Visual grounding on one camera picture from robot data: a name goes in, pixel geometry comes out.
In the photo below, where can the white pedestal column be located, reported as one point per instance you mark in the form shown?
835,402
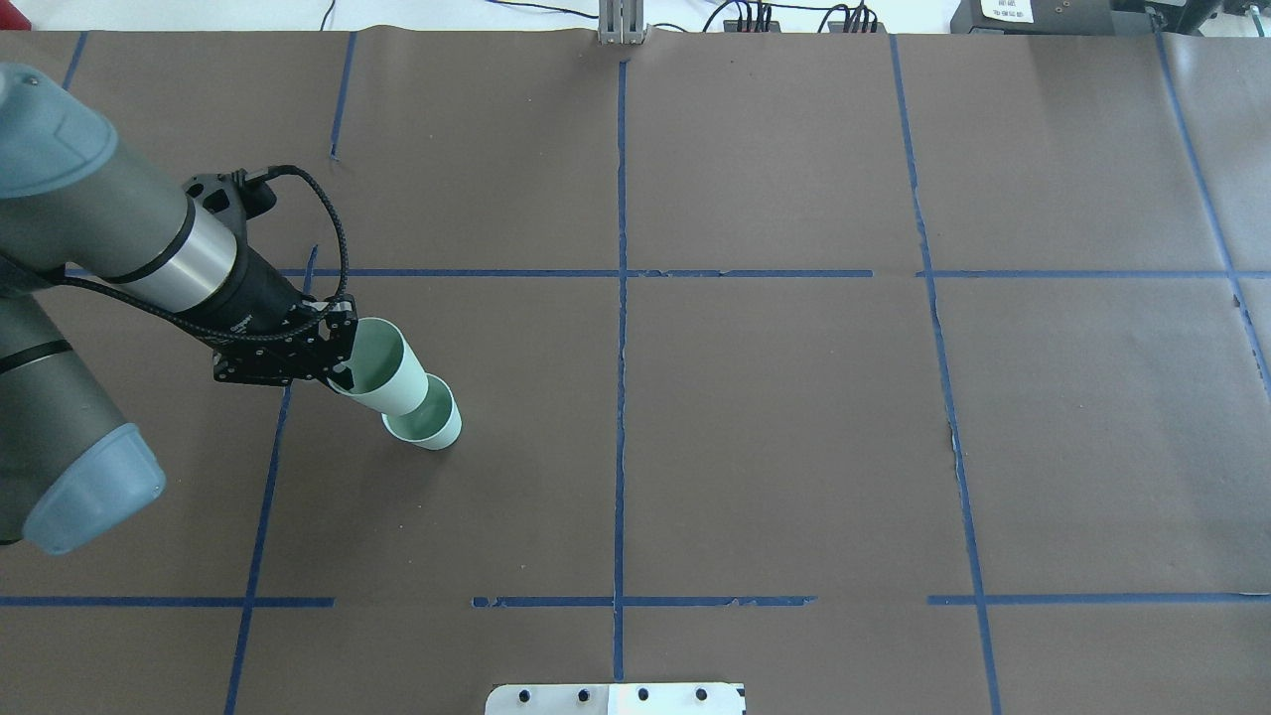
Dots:
619,698

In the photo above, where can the aluminium frame post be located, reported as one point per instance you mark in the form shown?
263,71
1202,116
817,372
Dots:
621,22

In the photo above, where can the black desktop box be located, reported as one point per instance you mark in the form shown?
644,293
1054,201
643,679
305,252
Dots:
1049,18

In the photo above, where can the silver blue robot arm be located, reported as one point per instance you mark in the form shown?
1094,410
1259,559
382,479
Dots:
84,212

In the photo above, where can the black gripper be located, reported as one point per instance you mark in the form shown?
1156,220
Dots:
256,293

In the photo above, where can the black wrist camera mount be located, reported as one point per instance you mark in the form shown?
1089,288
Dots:
234,198

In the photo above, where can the mint green cup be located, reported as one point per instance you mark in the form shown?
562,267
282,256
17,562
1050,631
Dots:
388,377
435,424

